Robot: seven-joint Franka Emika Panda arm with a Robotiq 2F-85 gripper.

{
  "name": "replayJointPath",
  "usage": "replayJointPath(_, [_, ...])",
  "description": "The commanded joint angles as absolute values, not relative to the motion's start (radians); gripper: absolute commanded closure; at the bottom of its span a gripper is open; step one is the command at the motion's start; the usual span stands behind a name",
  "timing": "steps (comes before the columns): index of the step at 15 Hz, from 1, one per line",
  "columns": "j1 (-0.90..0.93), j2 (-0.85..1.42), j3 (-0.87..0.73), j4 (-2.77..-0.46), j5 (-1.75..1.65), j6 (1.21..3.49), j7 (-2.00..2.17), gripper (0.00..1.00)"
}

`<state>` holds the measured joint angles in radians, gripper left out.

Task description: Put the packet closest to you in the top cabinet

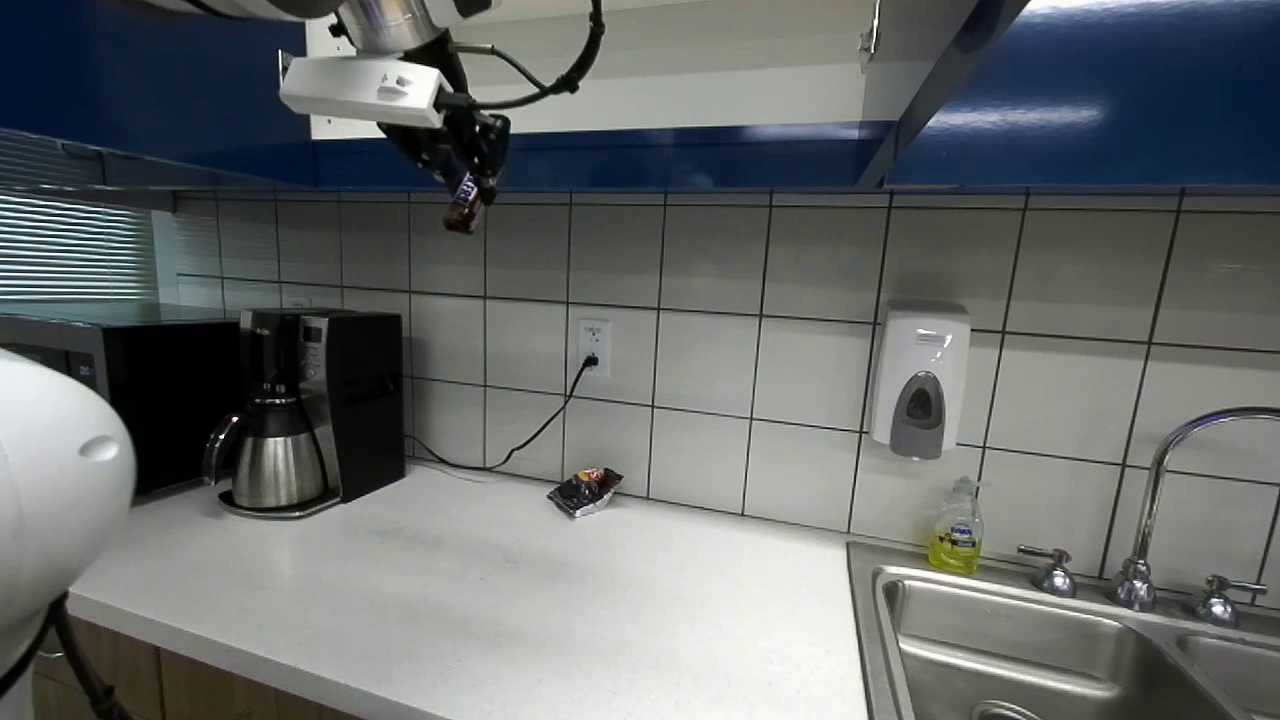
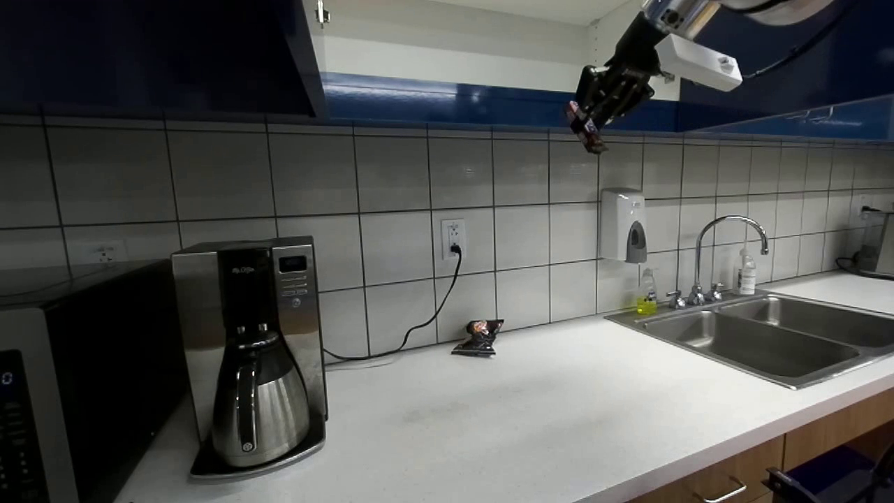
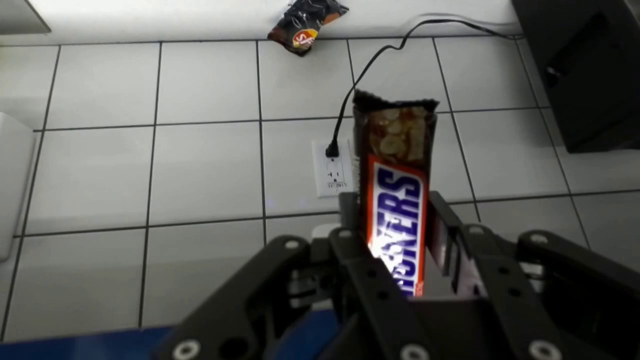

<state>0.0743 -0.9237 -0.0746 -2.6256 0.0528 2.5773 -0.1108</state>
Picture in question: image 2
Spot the wooden lower cabinet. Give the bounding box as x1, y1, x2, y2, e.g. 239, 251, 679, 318
632, 389, 894, 503

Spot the white blue wall cabinet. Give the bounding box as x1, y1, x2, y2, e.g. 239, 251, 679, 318
302, 0, 894, 145

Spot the white pump soap bottle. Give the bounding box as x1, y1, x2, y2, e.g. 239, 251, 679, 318
735, 247, 759, 300

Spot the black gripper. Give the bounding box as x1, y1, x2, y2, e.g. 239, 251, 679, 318
565, 11, 671, 152

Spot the metal drawer handle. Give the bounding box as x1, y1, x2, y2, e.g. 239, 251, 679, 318
700, 477, 752, 503

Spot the stainless steel double sink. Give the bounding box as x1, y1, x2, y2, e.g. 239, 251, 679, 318
608, 290, 894, 392

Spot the black microwave oven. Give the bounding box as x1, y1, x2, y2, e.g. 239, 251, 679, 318
0, 259, 190, 503

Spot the grey countertop appliance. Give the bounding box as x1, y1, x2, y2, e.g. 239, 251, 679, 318
836, 203, 894, 279

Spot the black robot wrist cable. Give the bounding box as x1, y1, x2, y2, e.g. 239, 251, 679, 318
739, 0, 854, 85

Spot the black power cord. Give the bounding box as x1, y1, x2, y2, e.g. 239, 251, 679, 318
322, 244, 467, 367

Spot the chrome sink faucet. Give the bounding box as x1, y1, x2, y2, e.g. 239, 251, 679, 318
668, 215, 773, 311

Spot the yellow dish soap bottle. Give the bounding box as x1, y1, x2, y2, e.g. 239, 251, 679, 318
632, 266, 661, 318

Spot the white wall power outlet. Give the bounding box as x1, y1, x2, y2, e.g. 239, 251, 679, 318
438, 215, 470, 262

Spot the white wall soap dispenser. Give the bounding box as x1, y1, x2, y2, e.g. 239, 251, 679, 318
597, 187, 651, 266

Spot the stainless steel coffee carafe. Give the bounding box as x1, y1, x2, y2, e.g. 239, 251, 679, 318
209, 322, 315, 473

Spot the dark packet with picture print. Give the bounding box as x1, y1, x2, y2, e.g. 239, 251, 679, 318
450, 315, 505, 360

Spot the black steel coffee maker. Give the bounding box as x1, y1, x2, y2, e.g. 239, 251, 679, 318
169, 234, 330, 481

